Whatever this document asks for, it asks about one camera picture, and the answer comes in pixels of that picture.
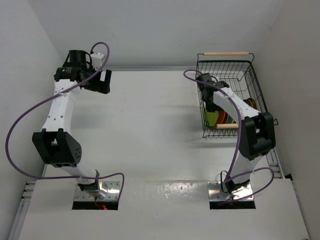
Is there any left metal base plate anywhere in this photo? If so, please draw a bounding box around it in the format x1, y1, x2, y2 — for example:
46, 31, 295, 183
74, 181, 120, 202

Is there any black wire dish rack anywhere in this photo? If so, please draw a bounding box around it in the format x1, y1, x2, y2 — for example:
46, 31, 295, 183
196, 53, 268, 138

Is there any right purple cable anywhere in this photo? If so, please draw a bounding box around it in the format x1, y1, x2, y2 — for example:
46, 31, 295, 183
183, 69, 275, 205

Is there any purple cable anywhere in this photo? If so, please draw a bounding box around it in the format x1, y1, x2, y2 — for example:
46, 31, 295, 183
183, 69, 275, 205
5, 41, 125, 198

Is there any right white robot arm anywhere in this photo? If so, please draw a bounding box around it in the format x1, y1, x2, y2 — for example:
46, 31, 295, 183
196, 73, 276, 194

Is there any orange plate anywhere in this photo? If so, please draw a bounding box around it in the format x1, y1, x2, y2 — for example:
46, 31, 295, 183
216, 110, 227, 125

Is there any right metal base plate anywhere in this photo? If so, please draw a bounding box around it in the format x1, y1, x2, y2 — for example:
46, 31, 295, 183
207, 181, 254, 202

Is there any blue patterned plate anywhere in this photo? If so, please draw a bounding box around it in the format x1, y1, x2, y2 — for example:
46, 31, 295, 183
225, 114, 233, 124

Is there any yellow patterned plate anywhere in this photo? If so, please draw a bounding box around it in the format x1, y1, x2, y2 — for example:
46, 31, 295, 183
243, 98, 259, 110

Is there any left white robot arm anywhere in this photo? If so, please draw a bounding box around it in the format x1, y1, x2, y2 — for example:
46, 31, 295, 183
32, 50, 112, 199

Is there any metal base plate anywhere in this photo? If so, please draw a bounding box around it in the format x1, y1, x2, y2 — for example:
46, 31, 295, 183
74, 181, 120, 202
207, 181, 254, 202

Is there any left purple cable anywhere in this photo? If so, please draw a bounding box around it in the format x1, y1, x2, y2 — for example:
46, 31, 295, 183
5, 41, 125, 198

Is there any green plate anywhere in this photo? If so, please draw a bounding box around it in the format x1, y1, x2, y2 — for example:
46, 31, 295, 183
204, 108, 219, 127

